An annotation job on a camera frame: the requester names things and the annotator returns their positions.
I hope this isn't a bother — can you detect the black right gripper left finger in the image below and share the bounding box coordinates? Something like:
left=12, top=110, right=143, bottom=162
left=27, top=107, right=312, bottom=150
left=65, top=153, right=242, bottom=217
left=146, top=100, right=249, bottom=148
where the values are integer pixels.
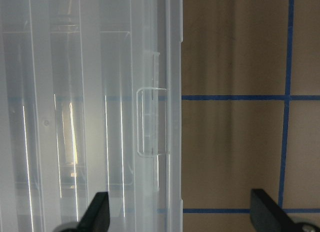
left=76, top=191, right=111, bottom=232

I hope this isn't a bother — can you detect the clear plastic box lid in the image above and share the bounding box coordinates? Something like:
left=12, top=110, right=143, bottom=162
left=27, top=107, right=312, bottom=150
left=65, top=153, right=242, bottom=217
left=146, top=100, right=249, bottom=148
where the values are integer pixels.
left=0, top=0, right=183, bottom=231

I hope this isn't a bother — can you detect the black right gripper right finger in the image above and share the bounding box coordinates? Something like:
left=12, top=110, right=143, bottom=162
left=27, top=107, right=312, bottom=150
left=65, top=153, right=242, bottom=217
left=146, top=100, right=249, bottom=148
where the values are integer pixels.
left=250, top=189, right=297, bottom=232

